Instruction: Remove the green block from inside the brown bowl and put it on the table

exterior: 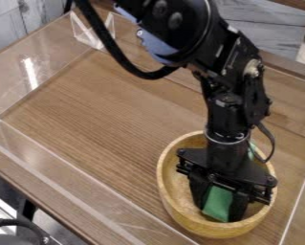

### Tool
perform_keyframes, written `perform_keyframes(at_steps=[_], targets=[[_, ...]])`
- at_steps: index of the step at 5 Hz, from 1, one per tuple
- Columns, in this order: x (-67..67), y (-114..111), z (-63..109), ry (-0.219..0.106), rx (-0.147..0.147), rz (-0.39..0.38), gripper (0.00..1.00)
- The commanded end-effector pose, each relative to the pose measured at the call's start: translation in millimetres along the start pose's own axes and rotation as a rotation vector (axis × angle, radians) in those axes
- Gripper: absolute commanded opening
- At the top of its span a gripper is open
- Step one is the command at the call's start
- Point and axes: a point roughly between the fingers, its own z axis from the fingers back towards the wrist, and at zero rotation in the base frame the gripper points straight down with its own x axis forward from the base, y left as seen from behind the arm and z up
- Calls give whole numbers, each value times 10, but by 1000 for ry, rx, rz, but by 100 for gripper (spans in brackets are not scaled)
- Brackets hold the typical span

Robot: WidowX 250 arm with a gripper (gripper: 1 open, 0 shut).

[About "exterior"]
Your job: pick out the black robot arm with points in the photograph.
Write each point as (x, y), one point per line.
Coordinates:
(185, 34)

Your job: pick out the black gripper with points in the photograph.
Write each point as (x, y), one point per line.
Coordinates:
(192, 167)

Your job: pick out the brown wooden bowl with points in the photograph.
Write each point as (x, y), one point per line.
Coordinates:
(177, 200)

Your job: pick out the green rectangular block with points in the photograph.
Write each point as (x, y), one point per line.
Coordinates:
(225, 163)

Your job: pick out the clear acrylic tray wall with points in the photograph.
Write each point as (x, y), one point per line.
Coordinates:
(93, 211)

